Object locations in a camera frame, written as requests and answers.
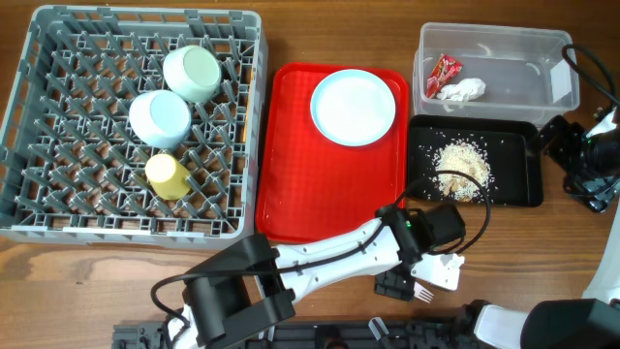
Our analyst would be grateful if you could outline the clear plastic bin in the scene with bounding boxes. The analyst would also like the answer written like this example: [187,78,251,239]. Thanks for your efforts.
[412,22,580,128]

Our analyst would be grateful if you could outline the rice food scraps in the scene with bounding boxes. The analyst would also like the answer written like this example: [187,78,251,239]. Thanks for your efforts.
[417,139,497,202]

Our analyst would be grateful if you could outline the white plastic fork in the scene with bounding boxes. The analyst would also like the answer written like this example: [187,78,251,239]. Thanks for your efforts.
[414,281,434,303]

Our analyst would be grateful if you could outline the yellow plastic cup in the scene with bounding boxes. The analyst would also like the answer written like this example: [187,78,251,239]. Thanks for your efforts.
[144,153,191,200]

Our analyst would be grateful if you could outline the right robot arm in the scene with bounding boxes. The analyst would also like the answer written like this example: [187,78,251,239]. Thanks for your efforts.
[468,111,619,349]

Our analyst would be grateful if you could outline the mint green bowl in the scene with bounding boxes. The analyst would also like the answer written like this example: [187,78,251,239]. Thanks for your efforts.
[163,46,222,103]

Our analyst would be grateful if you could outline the large pale blue plate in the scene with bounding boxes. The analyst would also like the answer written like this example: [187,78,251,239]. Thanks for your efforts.
[310,69,396,147]

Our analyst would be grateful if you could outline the red sauce packet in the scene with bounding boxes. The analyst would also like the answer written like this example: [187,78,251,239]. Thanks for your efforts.
[425,53,463,98]

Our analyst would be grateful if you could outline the red plastic tray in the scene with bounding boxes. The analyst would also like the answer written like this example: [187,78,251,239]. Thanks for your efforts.
[255,62,410,243]

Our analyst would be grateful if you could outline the grey dishwasher rack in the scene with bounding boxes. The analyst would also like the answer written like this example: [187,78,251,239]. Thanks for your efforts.
[1,5,268,249]

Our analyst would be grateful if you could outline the clear plastic wrapper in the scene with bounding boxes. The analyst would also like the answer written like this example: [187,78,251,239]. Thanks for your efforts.
[435,78,486,102]

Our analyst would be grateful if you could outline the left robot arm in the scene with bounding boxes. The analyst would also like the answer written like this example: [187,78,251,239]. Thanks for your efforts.
[166,205,465,348]

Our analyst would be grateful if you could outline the black waste tray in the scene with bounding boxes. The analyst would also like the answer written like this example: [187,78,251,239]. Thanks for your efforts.
[407,115,543,207]

